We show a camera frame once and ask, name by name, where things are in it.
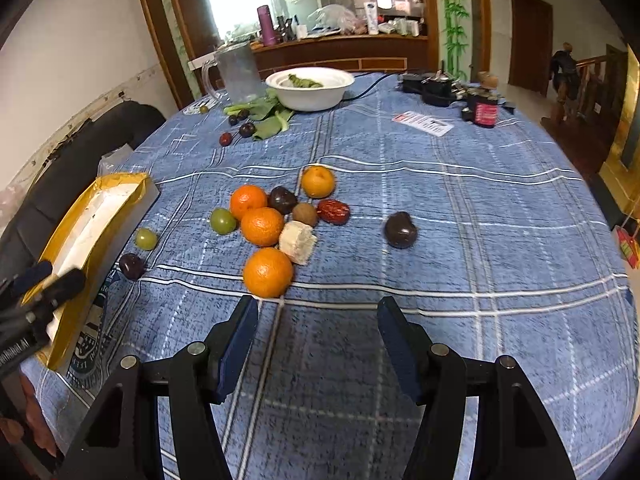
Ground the black cable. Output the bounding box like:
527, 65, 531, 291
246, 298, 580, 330
345, 72, 401, 101

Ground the wooden stair railing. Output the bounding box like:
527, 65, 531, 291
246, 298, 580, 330
575, 45, 628, 121

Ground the white flat box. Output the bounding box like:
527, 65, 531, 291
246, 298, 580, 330
189, 52, 221, 72

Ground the green leafy vegetable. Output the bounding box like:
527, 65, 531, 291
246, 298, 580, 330
223, 89, 294, 141

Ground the wooden counter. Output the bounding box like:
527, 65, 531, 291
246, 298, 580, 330
250, 35, 431, 73

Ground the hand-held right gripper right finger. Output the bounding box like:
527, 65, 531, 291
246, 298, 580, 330
376, 296, 583, 480

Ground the brown wooden door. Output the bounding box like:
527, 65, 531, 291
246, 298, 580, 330
509, 0, 553, 97

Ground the bamboo wall decoration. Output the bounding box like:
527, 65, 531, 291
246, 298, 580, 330
434, 0, 471, 81

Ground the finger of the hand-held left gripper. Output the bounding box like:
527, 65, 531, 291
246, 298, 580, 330
40, 268, 86, 307
9, 260, 54, 297

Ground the orange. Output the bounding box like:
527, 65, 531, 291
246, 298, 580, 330
230, 185, 269, 221
243, 247, 294, 298
301, 165, 336, 199
240, 207, 285, 248

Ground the purple thermos bottle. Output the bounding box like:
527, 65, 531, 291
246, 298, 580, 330
257, 5, 277, 46

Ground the clear plastic bag with goods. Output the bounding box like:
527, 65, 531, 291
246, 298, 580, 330
307, 4, 368, 33

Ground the person's left hand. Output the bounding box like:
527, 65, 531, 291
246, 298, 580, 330
0, 375, 63, 468

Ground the yellow foam box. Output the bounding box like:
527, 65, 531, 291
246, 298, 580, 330
35, 172, 161, 371

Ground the red-orange fruit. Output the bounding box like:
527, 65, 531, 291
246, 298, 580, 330
292, 203, 319, 228

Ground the clear glass pitcher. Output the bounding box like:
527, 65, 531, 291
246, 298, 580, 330
201, 41, 266, 103

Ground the white red card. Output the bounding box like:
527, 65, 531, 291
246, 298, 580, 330
392, 110, 453, 137

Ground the gold frame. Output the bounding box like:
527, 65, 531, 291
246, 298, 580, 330
600, 45, 640, 211

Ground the dark passion fruit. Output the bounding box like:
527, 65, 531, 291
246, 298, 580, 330
383, 211, 418, 249

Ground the white bowl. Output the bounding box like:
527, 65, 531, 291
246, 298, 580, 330
265, 66, 356, 112

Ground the red hanging tag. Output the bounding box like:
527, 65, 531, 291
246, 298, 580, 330
615, 225, 640, 268

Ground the black sofa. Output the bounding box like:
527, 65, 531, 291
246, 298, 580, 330
0, 101, 166, 281

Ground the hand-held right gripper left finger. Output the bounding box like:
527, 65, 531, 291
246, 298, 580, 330
55, 295, 261, 480

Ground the black electronic device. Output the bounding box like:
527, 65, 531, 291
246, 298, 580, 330
398, 72, 461, 107

